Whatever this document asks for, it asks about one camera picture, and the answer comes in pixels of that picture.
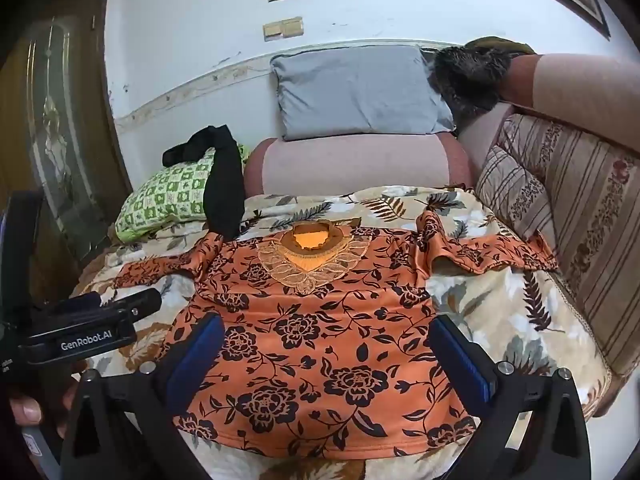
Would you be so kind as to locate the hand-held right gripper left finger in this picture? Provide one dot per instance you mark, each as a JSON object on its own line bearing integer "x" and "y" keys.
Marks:
{"x": 201, "y": 352}

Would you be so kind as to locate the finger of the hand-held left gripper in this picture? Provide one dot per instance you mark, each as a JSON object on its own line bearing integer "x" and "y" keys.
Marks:
{"x": 140, "y": 302}

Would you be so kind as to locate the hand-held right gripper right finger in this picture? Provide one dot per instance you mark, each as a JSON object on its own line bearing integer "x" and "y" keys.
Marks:
{"x": 459, "y": 360}

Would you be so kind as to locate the orange floral shirt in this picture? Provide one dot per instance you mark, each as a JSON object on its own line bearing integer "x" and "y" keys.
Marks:
{"x": 320, "y": 340}

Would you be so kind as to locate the person's left hand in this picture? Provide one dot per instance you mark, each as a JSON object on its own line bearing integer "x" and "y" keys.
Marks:
{"x": 26, "y": 409}

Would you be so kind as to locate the leaf print blanket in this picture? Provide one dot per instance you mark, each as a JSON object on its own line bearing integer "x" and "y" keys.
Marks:
{"x": 520, "y": 310}

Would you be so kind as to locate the green checked pillow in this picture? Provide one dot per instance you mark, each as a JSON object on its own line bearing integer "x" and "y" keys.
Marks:
{"x": 165, "y": 195}

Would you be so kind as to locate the black garment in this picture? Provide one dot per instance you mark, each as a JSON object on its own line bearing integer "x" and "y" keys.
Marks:
{"x": 222, "y": 185}

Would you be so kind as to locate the small striped cushion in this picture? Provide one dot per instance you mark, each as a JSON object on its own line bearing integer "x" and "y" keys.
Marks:
{"x": 515, "y": 195}

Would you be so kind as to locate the wooden door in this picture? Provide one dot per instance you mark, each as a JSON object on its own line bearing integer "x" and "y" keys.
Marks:
{"x": 55, "y": 135}

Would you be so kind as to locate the striped beige quilt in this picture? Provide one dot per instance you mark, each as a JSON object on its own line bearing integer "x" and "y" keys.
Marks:
{"x": 595, "y": 230}

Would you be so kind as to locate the pink bolster cushion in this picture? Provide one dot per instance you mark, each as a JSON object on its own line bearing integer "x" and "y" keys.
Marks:
{"x": 350, "y": 165}

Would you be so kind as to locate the dark furry cloth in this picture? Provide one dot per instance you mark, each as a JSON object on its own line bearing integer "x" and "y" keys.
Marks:
{"x": 465, "y": 80}

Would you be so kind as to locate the grey pillow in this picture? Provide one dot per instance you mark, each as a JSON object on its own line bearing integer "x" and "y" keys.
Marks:
{"x": 357, "y": 90}

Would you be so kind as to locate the olive cloth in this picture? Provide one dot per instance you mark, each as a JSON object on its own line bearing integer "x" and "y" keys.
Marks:
{"x": 500, "y": 45}

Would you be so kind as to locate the beige wall switch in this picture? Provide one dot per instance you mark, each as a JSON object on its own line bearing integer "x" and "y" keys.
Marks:
{"x": 283, "y": 28}

